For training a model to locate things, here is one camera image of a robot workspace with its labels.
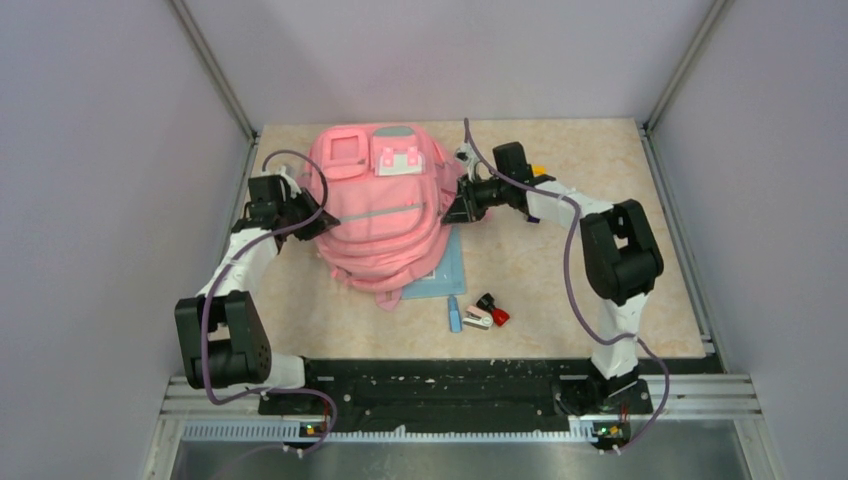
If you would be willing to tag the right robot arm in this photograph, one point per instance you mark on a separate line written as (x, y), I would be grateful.
(621, 257)

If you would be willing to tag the aluminium frame rail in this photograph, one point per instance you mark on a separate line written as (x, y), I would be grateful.
(202, 50)

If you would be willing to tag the red black stamp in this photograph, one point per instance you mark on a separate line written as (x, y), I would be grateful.
(487, 303)

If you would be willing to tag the pink student backpack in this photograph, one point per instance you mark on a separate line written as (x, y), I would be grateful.
(389, 186)

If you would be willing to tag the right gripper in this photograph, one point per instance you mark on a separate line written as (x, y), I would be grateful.
(459, 212)

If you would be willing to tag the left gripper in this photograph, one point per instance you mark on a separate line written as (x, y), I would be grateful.
(321, 224)

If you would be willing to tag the light blue notebook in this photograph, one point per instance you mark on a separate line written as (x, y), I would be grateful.
(448, 278)

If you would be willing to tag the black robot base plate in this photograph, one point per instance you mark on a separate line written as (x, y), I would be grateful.
(565, 386)

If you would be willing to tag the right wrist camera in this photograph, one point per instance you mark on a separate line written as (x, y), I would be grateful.
(468, 158)

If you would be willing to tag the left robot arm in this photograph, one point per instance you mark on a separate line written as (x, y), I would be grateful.
(221, 336)

